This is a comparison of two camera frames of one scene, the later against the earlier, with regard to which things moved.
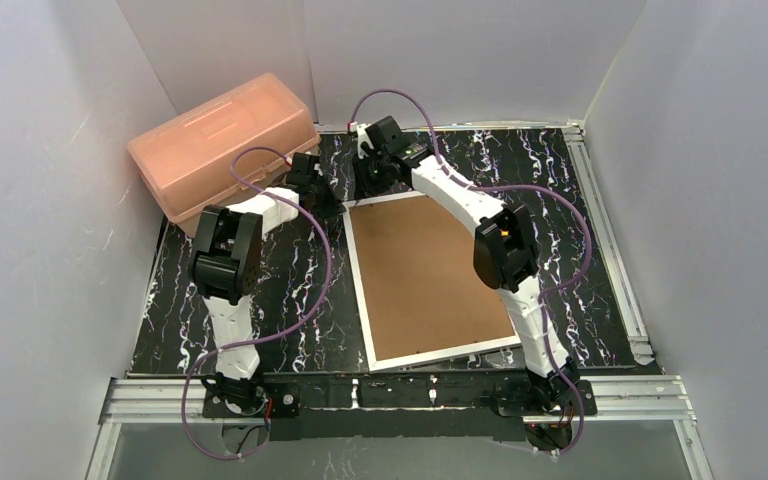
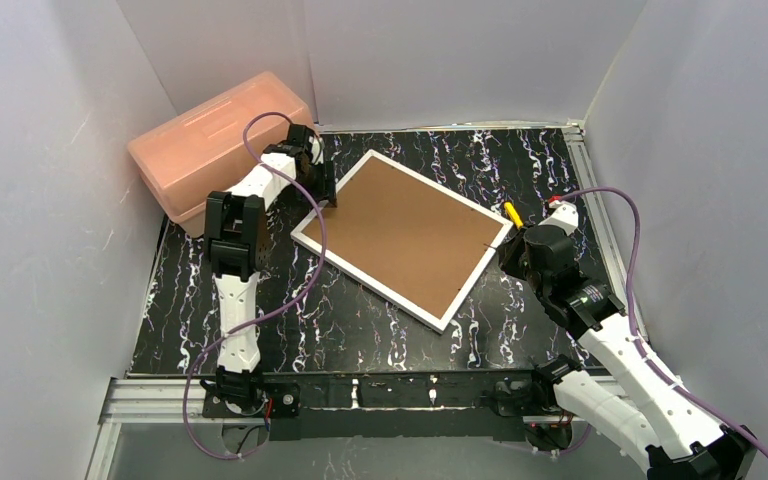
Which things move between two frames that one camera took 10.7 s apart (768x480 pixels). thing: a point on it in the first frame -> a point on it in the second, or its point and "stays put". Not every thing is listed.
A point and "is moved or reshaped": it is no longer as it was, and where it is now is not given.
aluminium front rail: (654, 400) stays put
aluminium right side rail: (610, 245) stays put
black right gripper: (369, 172) -> (512, 253)
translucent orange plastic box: (188, 160) stays put
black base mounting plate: (395, 406) stays put
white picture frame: (419, 296) is moved or reshaped
